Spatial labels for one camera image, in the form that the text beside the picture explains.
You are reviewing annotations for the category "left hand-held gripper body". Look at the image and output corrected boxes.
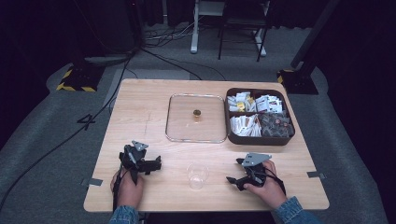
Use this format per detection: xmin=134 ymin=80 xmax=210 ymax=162
xmin=119 ymin=140 xmax=149 ymax=185

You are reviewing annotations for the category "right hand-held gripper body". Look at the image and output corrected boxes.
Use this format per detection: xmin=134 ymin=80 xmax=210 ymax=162
xmin=235 ymin=152 xmax=273 ymax=188

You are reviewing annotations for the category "person's right hand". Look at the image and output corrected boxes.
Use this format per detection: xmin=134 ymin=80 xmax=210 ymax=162
xmin=243 ymin=160 xmax=288 ymax=210

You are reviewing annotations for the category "person's left hand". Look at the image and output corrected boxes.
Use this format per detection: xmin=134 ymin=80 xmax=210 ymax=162
xmin=109 ymin=169 xmax=145 ymax=209

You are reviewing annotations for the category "brown compartment box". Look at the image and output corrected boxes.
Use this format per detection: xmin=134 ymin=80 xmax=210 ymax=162
xmin=224 ymin=87 xmax=296 ymax=147

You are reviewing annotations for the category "clear glass cup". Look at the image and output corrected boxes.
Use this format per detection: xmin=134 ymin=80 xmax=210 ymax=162
xmin=186 ymin=161 xmax=210 ymax=191

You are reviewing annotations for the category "grey tape piece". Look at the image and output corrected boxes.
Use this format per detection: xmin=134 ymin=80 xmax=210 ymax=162
xmin=306 ymin=170 xmax=327 ymax=180
xmin=80 ymin=177 xmax=104 ymax=188

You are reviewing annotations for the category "pile of white stick packets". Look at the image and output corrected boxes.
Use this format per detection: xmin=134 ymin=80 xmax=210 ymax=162
xmin=229 ymin=114 xmax=262 ymax=138

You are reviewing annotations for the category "pile of dark tea bags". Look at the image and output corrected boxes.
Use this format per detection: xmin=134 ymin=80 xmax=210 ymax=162
xmin=258 ymin=111 xmax=295 ymax=139

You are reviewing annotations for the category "clear lid with gold knob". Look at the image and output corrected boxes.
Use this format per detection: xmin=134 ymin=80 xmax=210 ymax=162
xmin=164 ymin=92 xmax=229 ymax=145

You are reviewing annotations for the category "pile of white red packets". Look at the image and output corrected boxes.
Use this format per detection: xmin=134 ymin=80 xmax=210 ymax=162
xmin=254 ymin=94 xmax=284 ymax=114

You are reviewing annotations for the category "pile of white yellow packets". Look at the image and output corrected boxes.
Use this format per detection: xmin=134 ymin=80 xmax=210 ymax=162
xmin=226 ymin=91 xmax=257 ymax=113

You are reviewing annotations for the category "stand base with hazard stripes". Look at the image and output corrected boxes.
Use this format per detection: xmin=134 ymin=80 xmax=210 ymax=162
xmin=56 ymin=63 xmax=106 ymax=93

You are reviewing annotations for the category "metal stand with hazard stripes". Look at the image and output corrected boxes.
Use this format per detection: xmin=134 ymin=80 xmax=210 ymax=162
xmin=276 ymin=0 xmax=341 ymax=95

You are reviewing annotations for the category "white desk leg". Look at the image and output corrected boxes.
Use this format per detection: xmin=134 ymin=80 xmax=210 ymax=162
xmin=190 ymin=0 xmax=226 ymax=55

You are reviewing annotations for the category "black right gripper strap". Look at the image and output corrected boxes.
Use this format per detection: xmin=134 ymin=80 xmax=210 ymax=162
xmin=263 ymin=167 xmax=287 ymax=196

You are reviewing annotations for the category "black gripper strap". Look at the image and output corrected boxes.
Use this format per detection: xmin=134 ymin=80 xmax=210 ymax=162
xmin=112 ymin=164 xmax=126 ymax=213
xmin=263 ymin=167 xmax=287 ymax=196

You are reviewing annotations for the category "black left gripper strap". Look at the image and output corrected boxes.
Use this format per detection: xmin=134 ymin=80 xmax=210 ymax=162
xmin=112 ymin=164 xmax=126 ymax=213

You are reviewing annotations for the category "long black floor cable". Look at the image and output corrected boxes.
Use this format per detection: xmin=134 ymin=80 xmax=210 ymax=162
xmin=0 ymin=50 xmax=135 ymax=213

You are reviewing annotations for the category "bundle of floor cables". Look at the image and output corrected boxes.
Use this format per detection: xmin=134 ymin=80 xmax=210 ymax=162
xmin=143 ymin=18 xmax=201 ymax=49

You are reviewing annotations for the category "black chair frame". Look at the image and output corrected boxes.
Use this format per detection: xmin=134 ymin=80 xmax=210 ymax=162
xmin=217 ymin=0 xmax=271 ymax=63

